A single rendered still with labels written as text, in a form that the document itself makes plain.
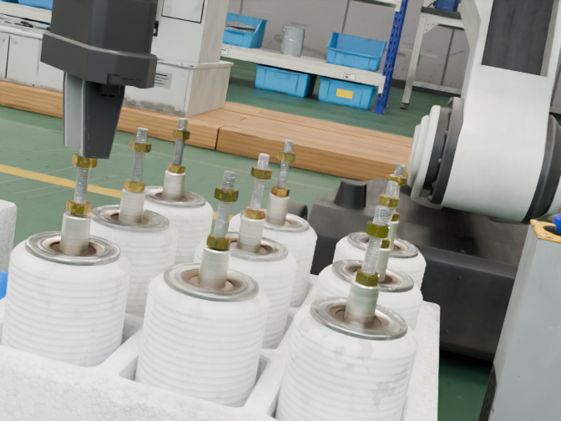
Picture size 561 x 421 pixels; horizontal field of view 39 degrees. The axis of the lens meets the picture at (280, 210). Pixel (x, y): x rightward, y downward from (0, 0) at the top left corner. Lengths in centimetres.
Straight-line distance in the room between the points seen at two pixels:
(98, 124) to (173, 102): 219
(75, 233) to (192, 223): 22
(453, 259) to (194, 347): 61
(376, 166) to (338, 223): 148
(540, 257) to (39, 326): 44
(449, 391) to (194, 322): 64
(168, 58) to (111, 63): 229
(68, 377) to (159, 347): 7
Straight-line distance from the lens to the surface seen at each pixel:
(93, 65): 57
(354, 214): 115
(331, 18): 907
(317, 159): 262
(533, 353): 78
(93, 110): 60
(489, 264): 114
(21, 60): 301
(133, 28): 59
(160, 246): 73
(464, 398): 116
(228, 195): 59
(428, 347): 79
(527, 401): 80
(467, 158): 98
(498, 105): 102
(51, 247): 66
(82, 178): 64
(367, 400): 58
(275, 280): 70
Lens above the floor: 46
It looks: 13 degrees down
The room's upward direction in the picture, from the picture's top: 10 degrees clockwise
